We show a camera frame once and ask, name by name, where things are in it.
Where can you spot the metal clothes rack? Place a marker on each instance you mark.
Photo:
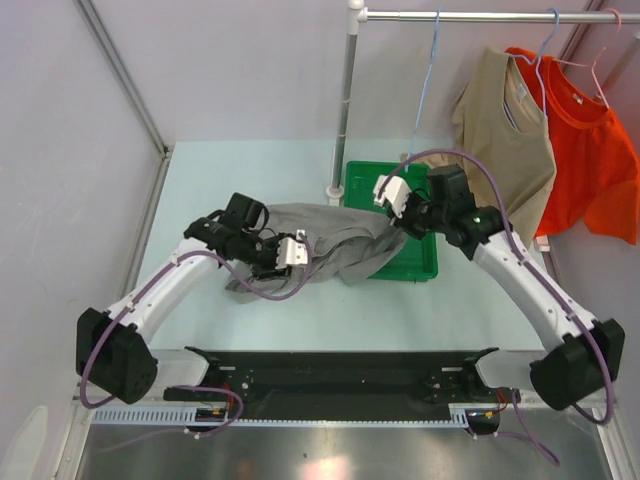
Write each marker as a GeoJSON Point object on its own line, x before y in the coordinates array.
{"type": "Point", "coordinates": [596, 12]}

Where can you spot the orange t shirt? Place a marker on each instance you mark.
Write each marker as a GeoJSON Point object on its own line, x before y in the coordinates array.
{"type": "Point", "coordinates": [597, 168]}

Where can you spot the white slotted cable duct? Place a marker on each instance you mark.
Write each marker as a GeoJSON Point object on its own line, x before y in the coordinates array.
{"type": "Point", "coordinates": [193, 416]}

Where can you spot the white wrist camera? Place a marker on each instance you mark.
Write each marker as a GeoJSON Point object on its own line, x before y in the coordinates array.
{"type": "Point", "coordinates": [392, 191]}
{"type": "Point", "coordinates": [292, 250]}

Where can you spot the beige t shirt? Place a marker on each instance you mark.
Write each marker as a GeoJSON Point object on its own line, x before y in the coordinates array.
{"type": "Point", "coordinates": [497, 121]}

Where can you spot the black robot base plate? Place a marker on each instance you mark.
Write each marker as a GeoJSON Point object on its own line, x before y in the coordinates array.
{"type": "Point", "coordinates": [343, 385]}

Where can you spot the empty light blue hanger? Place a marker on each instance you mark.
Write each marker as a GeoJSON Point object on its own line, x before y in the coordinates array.
{"type": "Point", "coordinates": [427, 80]}

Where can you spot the grey t shirt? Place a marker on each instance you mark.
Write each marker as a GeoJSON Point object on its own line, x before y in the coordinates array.
{"type": "Point", "coordinates": [350, 243]}

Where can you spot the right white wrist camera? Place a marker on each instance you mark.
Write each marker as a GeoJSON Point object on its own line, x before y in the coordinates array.
{"type": "Point", "coordinates": [392, 191]}

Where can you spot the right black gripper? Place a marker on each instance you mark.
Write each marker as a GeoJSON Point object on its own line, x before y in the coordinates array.
{"type": "Point", "coordinates": [403, 222]}

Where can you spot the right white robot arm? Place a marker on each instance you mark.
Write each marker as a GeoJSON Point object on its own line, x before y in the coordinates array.
{"type": "Point", "coordinates": [583, 354]}

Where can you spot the aluminium corner post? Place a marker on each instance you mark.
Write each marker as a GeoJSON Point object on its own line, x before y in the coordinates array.
{"type": "Point", "coordinates": [107, 46]}

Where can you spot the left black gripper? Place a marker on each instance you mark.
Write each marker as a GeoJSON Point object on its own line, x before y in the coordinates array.
{"type": "Point", "coordinates": [269, 271]}

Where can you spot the green plastic bin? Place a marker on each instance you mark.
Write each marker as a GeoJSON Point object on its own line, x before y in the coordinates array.
{"type": "Point", "coordinates": [417, 260]}

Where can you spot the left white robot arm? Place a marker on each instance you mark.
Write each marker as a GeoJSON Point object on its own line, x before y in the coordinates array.
{"type": "Point", "coordinates": [112, 346]}

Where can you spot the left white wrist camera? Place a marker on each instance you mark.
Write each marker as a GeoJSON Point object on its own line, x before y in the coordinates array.
{"type": "Point", "coordinates": [292, 250]}

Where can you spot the blue hanger with beige shirt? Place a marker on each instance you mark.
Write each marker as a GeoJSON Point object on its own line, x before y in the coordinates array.
{"type": "Point", "coordinates": [531, 67]}

